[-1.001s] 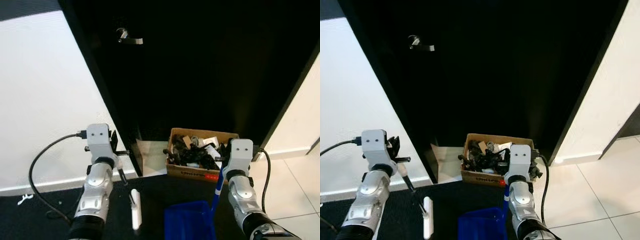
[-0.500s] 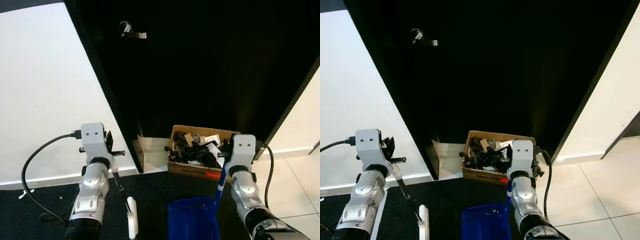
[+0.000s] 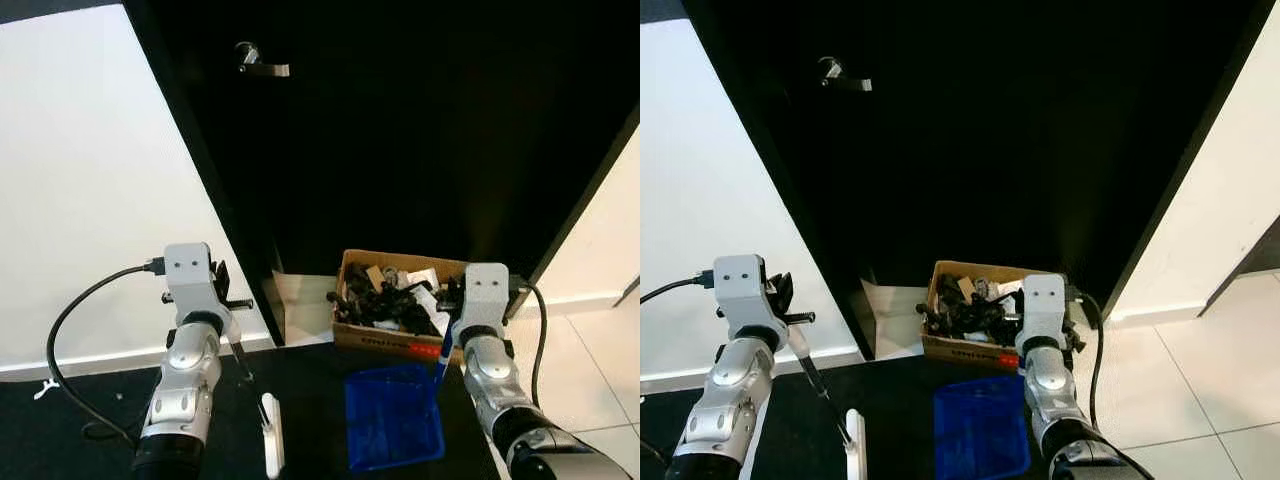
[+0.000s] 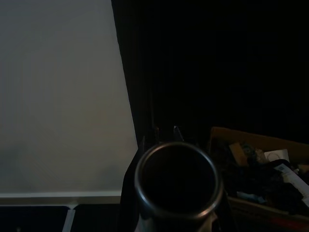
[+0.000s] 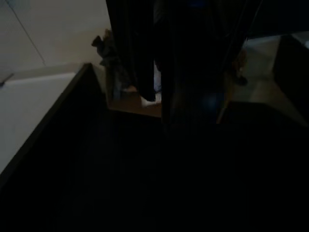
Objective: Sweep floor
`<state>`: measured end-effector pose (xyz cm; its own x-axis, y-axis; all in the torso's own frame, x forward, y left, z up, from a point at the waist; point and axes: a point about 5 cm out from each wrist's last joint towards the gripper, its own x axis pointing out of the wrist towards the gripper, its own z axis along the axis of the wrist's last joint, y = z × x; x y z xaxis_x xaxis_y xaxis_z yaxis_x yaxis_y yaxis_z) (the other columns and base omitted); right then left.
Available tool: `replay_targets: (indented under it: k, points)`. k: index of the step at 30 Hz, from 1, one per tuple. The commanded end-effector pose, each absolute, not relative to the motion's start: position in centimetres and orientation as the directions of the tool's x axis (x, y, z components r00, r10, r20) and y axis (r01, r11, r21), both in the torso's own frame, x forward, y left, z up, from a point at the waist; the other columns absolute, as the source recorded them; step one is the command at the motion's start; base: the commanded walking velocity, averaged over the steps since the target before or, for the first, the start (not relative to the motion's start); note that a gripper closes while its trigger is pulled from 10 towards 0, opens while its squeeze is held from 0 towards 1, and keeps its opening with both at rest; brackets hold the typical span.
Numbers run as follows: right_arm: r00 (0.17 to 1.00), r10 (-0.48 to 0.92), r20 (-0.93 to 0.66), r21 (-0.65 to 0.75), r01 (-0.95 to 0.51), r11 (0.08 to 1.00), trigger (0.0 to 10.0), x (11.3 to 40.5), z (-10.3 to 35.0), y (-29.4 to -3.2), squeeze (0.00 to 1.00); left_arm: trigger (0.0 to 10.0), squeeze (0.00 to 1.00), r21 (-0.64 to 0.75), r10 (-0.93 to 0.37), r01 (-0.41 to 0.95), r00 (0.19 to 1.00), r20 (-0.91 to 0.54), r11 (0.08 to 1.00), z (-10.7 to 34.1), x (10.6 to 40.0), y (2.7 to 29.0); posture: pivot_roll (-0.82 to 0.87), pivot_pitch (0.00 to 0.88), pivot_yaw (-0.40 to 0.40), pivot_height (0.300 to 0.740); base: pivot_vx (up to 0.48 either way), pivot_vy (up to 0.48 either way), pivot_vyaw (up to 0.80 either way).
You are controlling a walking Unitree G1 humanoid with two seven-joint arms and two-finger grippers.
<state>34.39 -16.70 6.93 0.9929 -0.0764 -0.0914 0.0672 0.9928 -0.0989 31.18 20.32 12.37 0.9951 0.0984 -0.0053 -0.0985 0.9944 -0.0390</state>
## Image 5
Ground black floor mat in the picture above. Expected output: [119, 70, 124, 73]
[0, 62, 309, 232]

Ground brown cardboard box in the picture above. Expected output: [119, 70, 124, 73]
[106, 48, 249, 124]

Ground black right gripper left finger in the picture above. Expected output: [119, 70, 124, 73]
[106, 0, 156, 102]

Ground dark clutter pile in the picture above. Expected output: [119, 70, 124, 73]
[91, 28, 126, 97]

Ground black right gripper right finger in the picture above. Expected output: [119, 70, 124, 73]
[160, 0, 232, 124]

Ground blue dustpan with long handle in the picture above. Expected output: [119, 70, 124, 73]
[197, 91, 227, 116]

